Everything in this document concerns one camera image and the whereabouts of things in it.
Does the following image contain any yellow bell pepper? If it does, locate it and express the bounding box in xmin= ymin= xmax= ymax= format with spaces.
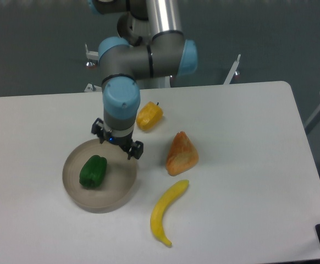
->
xmin=136 ymin=101 xmax=163 ymax=131

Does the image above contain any beige round plate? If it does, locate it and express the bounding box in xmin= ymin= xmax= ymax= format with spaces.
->
xmin=62 ymin=139 xmax=137 ymax=213

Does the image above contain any orange triangular fruit slice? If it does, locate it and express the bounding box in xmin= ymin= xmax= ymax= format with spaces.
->
xmin=165 ymin=131 xmax=199 ymax=176

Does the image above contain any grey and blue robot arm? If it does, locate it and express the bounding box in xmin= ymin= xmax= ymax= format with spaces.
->
xmin=88 ymin=1 xmax=198 ymax=160

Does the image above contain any yellow banana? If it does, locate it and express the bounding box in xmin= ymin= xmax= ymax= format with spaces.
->
xmin=150 ymin=179 xmax=190 ymax=248

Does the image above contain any green bell pepper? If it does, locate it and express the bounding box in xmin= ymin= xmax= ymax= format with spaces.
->
xmin=79 ymin=155 xmax=107 ymax=189

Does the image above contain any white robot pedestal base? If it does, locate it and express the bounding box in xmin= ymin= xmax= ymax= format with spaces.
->
xmin=83 ymin=13 xmax=242 ymax=93

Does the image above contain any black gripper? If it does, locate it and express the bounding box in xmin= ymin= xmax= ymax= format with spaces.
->
xmin=91 ymin=118 xmax=144 ymax=160

